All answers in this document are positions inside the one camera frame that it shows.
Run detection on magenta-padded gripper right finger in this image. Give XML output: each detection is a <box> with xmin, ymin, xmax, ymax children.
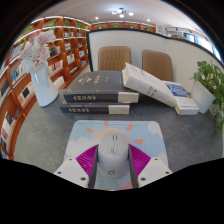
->
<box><xmin>127</xmin><ymin>143</ymin><xmax>173</xmax><ymax>189</ymax></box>

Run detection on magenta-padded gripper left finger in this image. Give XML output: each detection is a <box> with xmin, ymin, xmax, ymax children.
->
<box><xmin>53</xmin><ymin>143</ymin><xmax>100</xmax><ymax>189</ymax></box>

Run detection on pastel cloud print mouse pad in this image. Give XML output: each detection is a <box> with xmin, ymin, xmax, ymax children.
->
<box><xmin>63</xmin><ymin>119</ymin><xmax>169</xmax><ymax>191</ymax></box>

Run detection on thick dark hardcover book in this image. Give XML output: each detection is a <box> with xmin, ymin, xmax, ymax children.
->
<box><xmin>63</xmin><ymin>70</ymin><xmax>140</xmax><ymax>104</ymax></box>
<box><xmin>59</xmin><ymin>99</ymin><xmax>131</xmax><ymax>115</ymax></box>

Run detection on blue and white book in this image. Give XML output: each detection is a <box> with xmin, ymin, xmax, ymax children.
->
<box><xmin>162</xmin><ymin>79</ymin><xmax>200</xmax><ymax>116</ymax></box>

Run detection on thick white book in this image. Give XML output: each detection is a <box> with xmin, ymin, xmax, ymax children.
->
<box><xmin>121</xmin><ymin>62</ymin><xmax>178</xmax><ymax>108</ymax></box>

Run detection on white jug vase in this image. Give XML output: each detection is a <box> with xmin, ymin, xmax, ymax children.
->
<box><xmin>29</xmin><ymin>64</ymin><xmax>59</xmax><ymax>108</ymax></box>

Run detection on green plant in white pot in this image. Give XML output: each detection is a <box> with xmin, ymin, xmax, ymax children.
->
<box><xmin>189</xmin><ymin>59</ymin><xmax>224</xmax><ymax>134</ymax></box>

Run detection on tan upholstered chair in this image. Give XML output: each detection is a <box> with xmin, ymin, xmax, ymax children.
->
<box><xmin>141</xmin><ymin>49</ymin><xmax>174</xmax><ymax>83</ymax></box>
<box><xmin>97</xmin><ymin>45</ymin><xmax>133</xmax><ymax>73</ymax></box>

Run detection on orange wooden bookshelf unit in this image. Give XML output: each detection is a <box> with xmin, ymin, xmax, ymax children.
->
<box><xmin>0</xmin><ymin>14</ymin><xmax>92</xmax><ymax>161</ymax></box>

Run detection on pink and white flowers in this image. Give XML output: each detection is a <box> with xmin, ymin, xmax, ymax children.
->
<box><xmin>18</xmin><ymin>29</ymin><xmax>57</xmax><ymax>74</ymax></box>

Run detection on window with curtains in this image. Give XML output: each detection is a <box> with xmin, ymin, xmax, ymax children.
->
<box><xmin>164</xmin><ymin>26</ymin><xmax>223</xmax><ymax>63</ymax></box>

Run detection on orange shelf unit with plants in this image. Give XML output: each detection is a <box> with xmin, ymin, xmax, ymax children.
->
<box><xmin>89</xmin><ymin>20</ymin><xmax>157</xmax><ymax>34</ymax></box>

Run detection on ceiling light cluster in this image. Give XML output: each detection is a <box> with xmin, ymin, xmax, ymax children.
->
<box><xmin>110</xmin><ymin>7</ymin><xmax>135</xmax><ymax>19</ymax></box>

